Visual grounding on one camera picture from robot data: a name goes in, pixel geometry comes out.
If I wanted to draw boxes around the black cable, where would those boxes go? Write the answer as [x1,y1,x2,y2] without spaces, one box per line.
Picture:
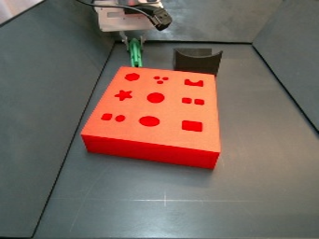
[75,0,157,17]

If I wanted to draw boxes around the green three-prong object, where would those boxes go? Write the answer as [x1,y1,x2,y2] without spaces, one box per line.
[128,38,142,67]

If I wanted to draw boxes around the red shape-sorter block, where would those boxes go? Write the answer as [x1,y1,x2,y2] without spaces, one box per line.
[82,66,221,169]

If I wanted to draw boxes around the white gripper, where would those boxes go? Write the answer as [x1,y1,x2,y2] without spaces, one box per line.
[94,0,163,44]

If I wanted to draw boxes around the black curved fixture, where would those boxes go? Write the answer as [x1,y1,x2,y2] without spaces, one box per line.
[174,48,223,75]

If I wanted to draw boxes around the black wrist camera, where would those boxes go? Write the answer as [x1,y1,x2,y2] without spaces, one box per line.
[151,7,173,31]

